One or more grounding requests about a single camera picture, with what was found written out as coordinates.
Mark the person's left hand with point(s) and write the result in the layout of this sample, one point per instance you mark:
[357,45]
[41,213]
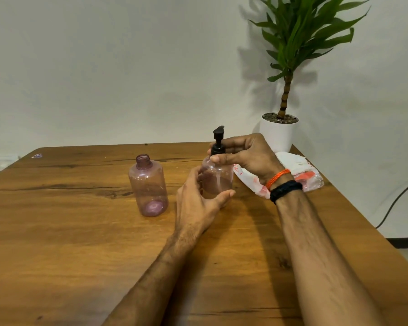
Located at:
[192,213]

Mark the person's right hand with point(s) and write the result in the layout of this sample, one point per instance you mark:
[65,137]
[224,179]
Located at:
[255,156]

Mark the pink bottle with liquid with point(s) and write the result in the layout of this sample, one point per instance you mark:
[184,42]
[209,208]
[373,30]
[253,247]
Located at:
[217,181]

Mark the pink plastic bottle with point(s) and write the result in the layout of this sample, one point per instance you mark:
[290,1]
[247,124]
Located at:
[148,186]

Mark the person's left forearm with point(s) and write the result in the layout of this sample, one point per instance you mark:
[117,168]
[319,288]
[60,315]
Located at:
[153,285]

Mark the person's right forearm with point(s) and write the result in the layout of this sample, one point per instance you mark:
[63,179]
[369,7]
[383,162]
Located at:
[319,261]

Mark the white plant pot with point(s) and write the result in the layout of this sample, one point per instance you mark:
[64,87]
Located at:
[278,137]

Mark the orange thread wristband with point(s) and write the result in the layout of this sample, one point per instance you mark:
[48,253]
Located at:
[278,177]

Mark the stack of white tissues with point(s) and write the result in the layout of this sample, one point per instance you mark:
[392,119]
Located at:
[295,162]

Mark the black braided wristband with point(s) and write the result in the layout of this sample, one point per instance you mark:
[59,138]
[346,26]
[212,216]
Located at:
[285,190]

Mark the orange white plastic tissue pack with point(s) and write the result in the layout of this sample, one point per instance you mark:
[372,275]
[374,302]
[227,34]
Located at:
[312,181]

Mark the green potted plant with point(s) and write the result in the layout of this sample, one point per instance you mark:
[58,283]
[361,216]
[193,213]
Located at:
[299,30]

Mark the small sticker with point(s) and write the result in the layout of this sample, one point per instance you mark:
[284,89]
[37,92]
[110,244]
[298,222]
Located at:
[37,155]

